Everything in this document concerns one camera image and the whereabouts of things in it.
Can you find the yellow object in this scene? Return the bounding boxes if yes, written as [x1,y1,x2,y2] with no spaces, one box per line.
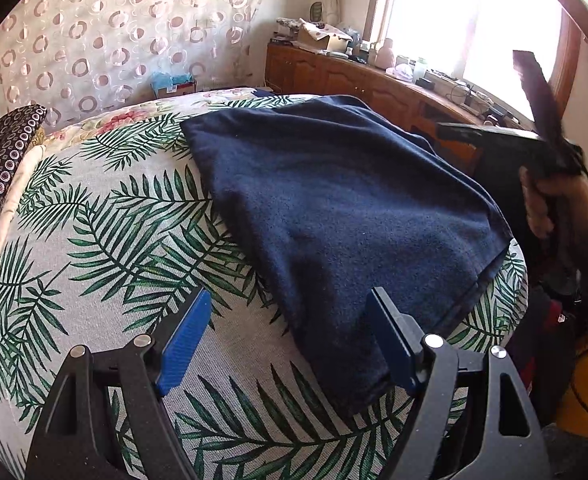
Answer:
[556,337,588,427]

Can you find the wooden framed window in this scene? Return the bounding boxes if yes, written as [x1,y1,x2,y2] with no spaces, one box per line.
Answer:
[368,0,577,118]

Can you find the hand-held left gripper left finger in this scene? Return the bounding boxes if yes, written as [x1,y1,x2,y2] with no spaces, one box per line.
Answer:
[24,286,213,480]

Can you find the palm leaf print sheet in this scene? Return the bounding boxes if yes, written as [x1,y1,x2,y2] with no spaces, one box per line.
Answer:
[0,94,531,480]

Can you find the navy printed t-shirt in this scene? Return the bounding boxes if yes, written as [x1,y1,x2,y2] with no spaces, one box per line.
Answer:
[180,95,515,418]

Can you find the floral quilt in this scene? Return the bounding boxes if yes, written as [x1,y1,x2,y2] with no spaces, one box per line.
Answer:
[38,87,275,147]

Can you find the floral storage box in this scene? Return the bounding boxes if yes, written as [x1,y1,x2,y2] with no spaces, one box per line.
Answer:
[275,17,303,44]

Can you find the pink jar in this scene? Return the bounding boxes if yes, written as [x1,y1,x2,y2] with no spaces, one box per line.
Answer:
[376,38,397,69]

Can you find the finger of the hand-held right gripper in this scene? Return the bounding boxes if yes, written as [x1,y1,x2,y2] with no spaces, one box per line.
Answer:
[435,121,542,161]

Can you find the person's right hand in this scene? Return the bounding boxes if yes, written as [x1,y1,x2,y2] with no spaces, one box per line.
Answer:
[518,166,588,240]

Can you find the small cardboard box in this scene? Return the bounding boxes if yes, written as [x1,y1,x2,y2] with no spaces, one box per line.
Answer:
[152,80,197,100]

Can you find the dark patterned pillow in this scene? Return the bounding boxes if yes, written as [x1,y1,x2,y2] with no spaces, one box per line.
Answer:
[0,103,49,272]

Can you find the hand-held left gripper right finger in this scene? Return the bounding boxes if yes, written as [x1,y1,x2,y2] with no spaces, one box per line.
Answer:
[365,286,546,480]

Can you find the open cardboard box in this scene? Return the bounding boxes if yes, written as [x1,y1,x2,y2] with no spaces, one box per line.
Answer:
[297,19,355,54]

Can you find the circle-patterned sheer curtain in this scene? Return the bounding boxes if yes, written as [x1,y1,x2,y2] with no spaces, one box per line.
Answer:
[0,0,271,122]

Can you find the wooden cabinet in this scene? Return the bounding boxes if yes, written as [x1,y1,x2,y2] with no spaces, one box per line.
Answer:
[265,41,536,173]

